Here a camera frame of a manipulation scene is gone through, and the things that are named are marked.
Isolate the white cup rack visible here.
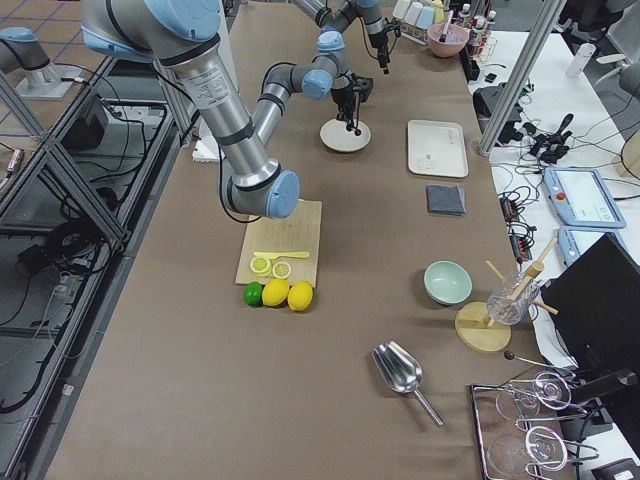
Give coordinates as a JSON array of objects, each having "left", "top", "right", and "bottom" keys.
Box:
[{"left": 392, "top": 0, "right": 445, "bottom": 45}]

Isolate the wooden cup tree stand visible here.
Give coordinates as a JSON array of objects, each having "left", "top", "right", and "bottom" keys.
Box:
[{"left": 455, "top": 237, "right": 558, "bottom": 353}]

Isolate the lemon half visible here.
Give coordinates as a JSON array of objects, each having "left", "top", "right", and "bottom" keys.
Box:
[
  {"left": 249, "top": 256, "right": 272, "bottom": 277},
  {"left": 271, "top": 261, "right": 292, "bottom": 279}
]

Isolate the mint green bowl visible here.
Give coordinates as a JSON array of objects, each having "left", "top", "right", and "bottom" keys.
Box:
[{"left": 423, "top": 260, "right": 472, "bottom": 305}]

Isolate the grey white plate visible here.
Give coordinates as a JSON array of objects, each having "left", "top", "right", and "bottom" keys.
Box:
[{"left": 320, "top": 119, "right": 371, "bottom": 153}]

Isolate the lemon half upper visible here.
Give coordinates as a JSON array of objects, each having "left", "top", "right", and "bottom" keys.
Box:
[{"left": 249, "top": 256, "right": 272, "bottom": 277}]

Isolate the teach pendant far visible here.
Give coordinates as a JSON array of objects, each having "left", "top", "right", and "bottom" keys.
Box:
[{"left": 543, "top": 167, "right": 627, "bottom": 229}]

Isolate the yellow plastic knife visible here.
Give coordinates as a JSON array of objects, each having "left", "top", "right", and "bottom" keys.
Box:
[{"left": 253, "top": 251, "right": 311, "bottom": 260}]

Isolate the pink ice bowl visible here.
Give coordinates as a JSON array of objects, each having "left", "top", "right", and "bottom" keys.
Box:
[{"left": 427, "top": 23, "right": 469, "bottom": 58}]

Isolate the black monitor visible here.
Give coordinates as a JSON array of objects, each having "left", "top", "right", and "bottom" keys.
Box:
[{"left": 542, "top": 233, "right": 639, "bottom": 374}]

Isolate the steel ice scoop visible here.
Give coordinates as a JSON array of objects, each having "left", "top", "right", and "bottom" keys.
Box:
[{"left": 372, "top": 340, "right": 444, "bottom": 427}]

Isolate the white rabbit tray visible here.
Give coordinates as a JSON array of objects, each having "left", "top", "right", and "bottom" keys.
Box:
[{"left": 407, "top": 120, "right": 469, "bottom": 178}]

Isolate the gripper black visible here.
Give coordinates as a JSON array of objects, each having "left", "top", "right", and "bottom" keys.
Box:
[
  {"left": 331, "top": 74, "right": 374, "bottom": 133},
  {"left": 368, "top": 19, "right": 400, "bottom": 75}
]

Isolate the clear glass cup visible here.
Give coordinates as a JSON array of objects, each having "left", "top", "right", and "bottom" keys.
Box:
[{"left": 487, "top": 272, "right": 540, "bottom": 325}]

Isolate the bamboo cutting board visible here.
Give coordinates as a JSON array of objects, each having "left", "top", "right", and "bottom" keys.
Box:
[{"left": 235, "top": 200, "right": 322, "bottom": 287}]

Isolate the steel muddler black tip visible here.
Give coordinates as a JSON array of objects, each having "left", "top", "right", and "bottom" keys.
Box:
[{"left": 439, "top": 10, "right": 454, "bottom": 43}]

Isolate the teach pendant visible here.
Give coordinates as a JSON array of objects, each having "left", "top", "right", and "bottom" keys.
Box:
[
  {"left": 557, "top": 226, "right": 621, "bottom": 267},
  {"left": 543, "top": 167, "right": 627, "bottom": 229}
]

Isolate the folded grey cloth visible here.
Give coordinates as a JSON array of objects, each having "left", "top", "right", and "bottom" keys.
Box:
[{"left": 426, "top": 185, "right": 466, "bottom": 216}]

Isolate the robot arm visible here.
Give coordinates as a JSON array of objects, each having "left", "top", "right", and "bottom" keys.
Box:
[
  {"left": 81, "top": 1, "right": 383, "bottom": 218},
  {"left": 292, "top": 0, "right": 401, "bottom": 75}
]

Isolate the lemon half lower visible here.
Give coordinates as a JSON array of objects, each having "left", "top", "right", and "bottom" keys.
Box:
[{"left": 271, "top": 261, "right": 292, "bottom": 279}]

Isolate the whole lemon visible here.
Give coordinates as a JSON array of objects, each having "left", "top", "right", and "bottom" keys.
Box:
[
  {"left": 287, "top": 281, "right": 314, "bottom": 312},
  {"left": 262, "top": 279, "right": 290, "bottom": 307}
]

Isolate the aluminium frame post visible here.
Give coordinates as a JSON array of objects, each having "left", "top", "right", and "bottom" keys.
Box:
[{"left": 477, "top": 0, "right": 566, "bottom": 157}]

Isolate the whole lemon near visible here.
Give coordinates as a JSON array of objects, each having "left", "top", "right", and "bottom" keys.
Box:
[{"left": 262, "top": 279, "right": 290, "bottom": 307}]

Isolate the whole lemon far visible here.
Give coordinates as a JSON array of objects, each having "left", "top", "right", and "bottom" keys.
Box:
[{"left": 287, "top": 281, "right": 314, "bottom": 312}]

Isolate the green lime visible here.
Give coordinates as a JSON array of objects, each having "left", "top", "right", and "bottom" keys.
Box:
[{"left": 243, "top": 281, "right": 263, "bottom": 307}]

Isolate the teach pendant near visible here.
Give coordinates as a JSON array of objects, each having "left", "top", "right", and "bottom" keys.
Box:
[{"left": 557, "top": 226, "right": 621, "bottom": 267}]

